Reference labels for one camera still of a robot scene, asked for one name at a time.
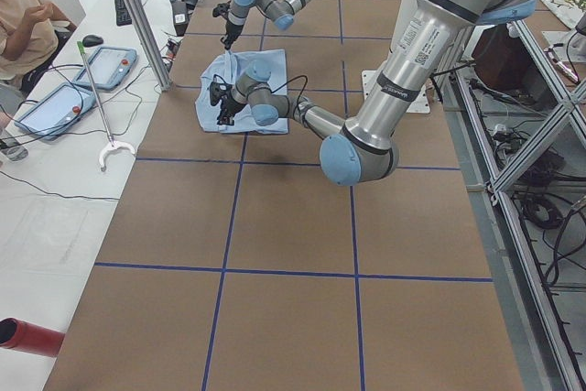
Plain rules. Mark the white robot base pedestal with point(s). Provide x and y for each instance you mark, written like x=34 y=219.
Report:
x=402 y=42

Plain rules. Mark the black keyboard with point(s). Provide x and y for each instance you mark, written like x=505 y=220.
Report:
x=122 y=15

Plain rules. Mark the light blue t-shirt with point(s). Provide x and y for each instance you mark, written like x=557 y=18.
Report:
x=260 y=80

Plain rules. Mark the reacher grabber stick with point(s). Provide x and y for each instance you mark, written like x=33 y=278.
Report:
x=112 y=145

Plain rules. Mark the aluminium frame rail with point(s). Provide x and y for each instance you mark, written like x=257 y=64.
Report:
x=522 y=122

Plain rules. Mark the far blue teach pendant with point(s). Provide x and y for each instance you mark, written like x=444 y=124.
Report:
x=109 y=65

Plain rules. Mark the blue teach pendant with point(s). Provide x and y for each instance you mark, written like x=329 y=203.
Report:
x=55 y=114
x=109 y=65

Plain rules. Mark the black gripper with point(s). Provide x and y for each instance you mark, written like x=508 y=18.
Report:
x=227 y=107
x=231 y=29

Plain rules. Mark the seated person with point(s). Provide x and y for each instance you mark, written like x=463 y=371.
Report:
x=29 y=40

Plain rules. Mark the near blue teach pendant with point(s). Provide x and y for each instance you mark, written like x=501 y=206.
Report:
x=55 y=114

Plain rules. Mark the black computer mouse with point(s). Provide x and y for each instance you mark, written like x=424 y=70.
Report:
x=91 y=40

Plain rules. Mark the red cylinder bottle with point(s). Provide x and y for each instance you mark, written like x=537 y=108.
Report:
x=30 y=338

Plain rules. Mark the aluminium frame post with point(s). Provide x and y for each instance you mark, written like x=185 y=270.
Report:
x=148 y=43

